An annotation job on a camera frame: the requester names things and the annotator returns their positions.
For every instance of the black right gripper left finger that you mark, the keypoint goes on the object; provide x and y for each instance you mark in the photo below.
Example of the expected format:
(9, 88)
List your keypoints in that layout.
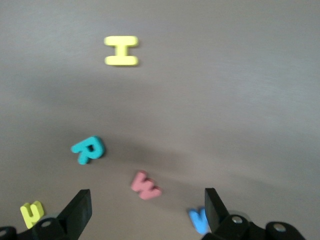
(72, 220)

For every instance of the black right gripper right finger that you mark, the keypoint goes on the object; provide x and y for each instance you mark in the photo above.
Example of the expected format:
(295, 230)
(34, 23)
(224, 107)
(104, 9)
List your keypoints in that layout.
(220, 222)

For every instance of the yellow foam lowercase letter n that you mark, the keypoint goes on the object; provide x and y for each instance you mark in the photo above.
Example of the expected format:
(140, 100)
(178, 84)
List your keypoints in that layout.
(26, 216)

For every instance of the teal foam letter R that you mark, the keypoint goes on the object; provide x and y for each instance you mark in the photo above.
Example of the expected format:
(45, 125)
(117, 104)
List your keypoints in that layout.
(83, 148)

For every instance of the red foam lowercase letter w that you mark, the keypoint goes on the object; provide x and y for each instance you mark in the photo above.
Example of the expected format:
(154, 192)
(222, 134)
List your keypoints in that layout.
(140, 186)

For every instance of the yellow foam letter H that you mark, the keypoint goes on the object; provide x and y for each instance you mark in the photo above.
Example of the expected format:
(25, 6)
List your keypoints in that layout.
(121, 50)

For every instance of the blue foam uppercase letter M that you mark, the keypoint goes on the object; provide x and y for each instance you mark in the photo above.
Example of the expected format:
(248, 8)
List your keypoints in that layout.
(197, 221)

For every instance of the brown table cover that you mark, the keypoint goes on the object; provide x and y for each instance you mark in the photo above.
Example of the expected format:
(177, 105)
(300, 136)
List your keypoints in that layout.
(225, 75)

